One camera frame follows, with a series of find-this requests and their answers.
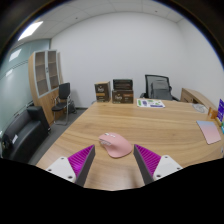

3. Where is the wide brown cardboard box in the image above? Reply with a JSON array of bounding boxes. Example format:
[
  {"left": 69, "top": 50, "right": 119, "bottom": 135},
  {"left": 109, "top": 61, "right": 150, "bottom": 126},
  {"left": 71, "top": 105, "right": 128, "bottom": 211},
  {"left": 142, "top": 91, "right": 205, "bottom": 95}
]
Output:
[{"left": 111, "top": 89, "right": 135, "bottom": 105}]

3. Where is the white printed sticker sheet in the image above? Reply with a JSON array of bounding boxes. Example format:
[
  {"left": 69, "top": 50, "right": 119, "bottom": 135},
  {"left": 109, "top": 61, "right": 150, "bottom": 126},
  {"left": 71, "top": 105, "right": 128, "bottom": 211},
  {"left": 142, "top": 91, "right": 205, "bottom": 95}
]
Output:
[{"left": 136, "top": 98, "right": 166, "bottom": 109}]

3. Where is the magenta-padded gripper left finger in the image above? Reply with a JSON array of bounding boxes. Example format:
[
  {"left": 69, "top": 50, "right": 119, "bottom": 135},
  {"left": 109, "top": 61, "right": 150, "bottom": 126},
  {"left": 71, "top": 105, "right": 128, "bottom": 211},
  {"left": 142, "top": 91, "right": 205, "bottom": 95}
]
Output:
[{"left": 45, "top": 144, "right": 96, "bottom": 188}]

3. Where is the purple package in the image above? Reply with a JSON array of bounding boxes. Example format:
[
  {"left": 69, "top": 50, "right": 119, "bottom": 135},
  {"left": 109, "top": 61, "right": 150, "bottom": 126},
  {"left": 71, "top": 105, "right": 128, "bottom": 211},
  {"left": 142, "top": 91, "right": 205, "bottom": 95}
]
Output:
[{"left": 216, "top": 98, "right": 224, "bottom": 123}]

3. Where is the pink computer mouse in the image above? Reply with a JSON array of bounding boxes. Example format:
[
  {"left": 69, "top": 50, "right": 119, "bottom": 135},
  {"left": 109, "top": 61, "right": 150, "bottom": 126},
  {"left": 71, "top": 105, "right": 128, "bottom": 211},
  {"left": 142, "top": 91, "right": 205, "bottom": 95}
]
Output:
[{"left": 98, "top": 131, "right": 134, "bottom": 159}]

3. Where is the black leather sofa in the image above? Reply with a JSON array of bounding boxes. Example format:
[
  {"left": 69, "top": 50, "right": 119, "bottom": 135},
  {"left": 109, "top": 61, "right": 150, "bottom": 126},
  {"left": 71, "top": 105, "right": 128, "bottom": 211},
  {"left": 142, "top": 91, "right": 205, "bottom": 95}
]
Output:
[{"left": 1, "top": 105, "right": 51, "bottom": 164}]

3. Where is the pink and blue mouse pad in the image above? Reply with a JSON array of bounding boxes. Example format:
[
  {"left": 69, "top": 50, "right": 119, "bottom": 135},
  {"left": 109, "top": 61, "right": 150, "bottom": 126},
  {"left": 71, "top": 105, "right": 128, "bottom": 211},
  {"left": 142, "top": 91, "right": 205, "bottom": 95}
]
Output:
[{"left": 195, "top": 119, "right": 222, "bottom": 145}]

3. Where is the ceiling light panel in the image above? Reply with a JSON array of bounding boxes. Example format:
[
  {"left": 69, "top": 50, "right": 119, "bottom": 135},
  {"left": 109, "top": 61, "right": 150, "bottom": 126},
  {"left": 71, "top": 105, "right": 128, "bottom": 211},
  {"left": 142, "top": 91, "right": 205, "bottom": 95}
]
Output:
[{"left": 17, "top": 20, "right": 44, "bottom": 42}]

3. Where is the tall brown cardboard box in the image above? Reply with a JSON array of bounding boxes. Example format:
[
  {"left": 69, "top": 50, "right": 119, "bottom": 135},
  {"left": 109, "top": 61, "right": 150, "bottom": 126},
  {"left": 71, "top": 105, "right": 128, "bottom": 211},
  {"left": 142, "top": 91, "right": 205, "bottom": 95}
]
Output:
[{"left": 94, "top": 81, "right": 112, "bottom": 103}]

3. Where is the black printed box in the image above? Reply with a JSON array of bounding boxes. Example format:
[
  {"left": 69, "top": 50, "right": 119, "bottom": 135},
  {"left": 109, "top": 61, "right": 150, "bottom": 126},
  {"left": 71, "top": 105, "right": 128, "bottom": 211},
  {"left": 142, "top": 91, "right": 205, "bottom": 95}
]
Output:
[{"left": 112, "top": 78, "right": 134, "bottom": 91}]

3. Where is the black visitor chair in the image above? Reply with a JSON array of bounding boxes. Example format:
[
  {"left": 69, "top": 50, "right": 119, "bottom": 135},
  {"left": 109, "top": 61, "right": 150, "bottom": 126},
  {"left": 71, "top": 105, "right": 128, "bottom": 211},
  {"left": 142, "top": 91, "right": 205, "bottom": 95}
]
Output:
[{"left": 51, "top": 82, "right": 77, "bottom": 126}]

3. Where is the wooden shelf cabinet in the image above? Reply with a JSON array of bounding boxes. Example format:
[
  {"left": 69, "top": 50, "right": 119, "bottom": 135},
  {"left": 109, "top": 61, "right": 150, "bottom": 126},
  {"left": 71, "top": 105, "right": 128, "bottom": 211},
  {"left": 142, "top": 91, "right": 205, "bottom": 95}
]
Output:
[{"left": 27, "top": 49, "right": 64, "bottom": 127}]

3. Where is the grey backpack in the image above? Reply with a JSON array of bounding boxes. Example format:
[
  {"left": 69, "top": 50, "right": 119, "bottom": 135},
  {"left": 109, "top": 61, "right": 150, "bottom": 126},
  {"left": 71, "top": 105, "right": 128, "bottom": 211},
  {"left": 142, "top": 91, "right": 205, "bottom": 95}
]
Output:
[{"left": 149, "top": 80, "right": 173, "bottom": 101}]

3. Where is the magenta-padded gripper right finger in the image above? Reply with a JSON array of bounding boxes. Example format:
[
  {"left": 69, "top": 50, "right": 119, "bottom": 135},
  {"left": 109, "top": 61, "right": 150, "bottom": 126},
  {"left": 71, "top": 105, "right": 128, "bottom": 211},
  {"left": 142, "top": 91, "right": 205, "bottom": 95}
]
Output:
[{"left": 133, "top": 143, "right": 184, "bottom": 186}]

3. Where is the black mesh office chair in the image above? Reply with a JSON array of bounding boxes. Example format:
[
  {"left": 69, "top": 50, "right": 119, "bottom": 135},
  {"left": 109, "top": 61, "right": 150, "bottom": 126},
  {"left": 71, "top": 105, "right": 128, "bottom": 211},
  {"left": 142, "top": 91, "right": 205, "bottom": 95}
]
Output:
[{"left": 139, "top": 74, "right": 180, "bottom": 102}]

